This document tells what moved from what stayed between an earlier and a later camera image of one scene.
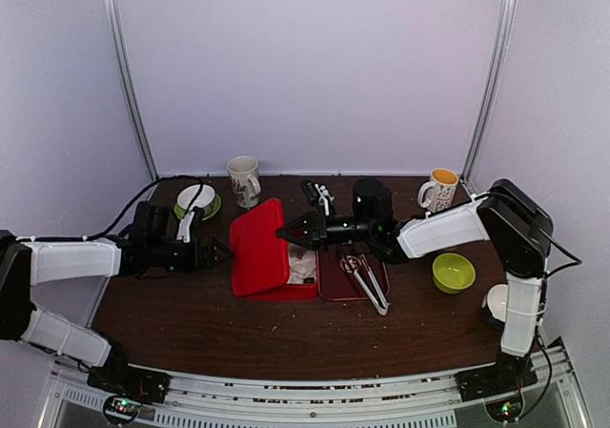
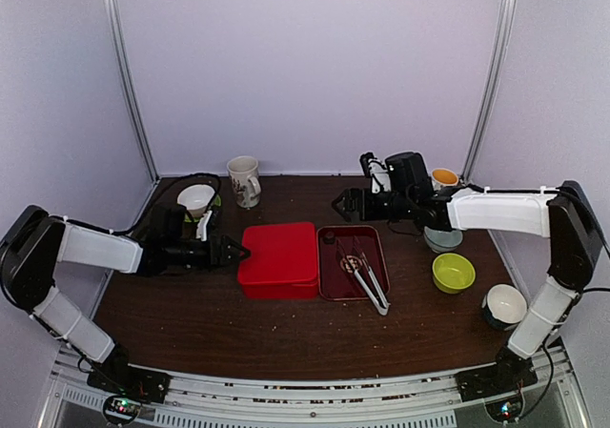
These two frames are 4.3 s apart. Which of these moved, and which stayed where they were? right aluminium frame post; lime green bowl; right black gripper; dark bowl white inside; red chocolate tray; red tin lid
Moved: red tin lid; right black gripper
Stayed: red chocolate tray; lime green bowl; right aluminium frame post; dark bowl white inside
